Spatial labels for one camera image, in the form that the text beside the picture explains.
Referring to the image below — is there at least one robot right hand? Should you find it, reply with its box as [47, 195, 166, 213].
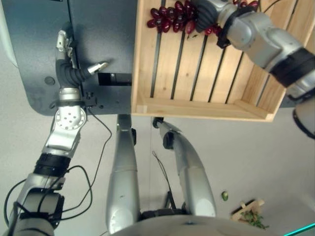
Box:
[193, 0, 238, 33]

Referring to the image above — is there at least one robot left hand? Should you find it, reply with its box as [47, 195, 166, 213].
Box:
[55, 29, 109, 101]

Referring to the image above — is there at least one bunch of red grapes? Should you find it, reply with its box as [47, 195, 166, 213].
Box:
[147, 0, 259, 35]

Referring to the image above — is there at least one dark grey cabinet body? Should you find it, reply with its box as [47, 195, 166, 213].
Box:
[0, 0, 139, 117]

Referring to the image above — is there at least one large wooden slatted crate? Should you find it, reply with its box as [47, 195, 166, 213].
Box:
[130, 0, 315, 123]

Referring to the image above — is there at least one robot left leg silver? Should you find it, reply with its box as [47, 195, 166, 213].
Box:
[105, 114, 141, 235]

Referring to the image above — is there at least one robot leg silver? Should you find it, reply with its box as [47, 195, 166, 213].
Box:
[105, 114, 141, 235]
[152, 117, 218, 218]

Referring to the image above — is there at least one robot right leg silver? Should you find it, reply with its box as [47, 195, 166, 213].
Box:
[152, 117, 218, 218]

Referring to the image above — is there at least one robot torso grey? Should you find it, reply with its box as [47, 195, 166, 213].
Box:
[114, 208, 249, 236]

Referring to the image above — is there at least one small wooden crate with greens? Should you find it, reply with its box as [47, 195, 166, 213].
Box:
[229, 198, 270, 231]

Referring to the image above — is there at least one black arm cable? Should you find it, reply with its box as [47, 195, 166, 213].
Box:
[4, 108, 113, 223]

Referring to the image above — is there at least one thin black cord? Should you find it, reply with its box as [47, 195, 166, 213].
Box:
[151, 150, 178, 209]

